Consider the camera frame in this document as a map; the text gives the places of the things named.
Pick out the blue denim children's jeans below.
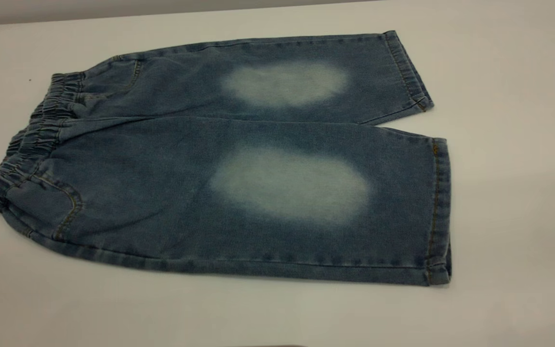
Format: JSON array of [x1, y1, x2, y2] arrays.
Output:
[[0, 30, 452, 288]]

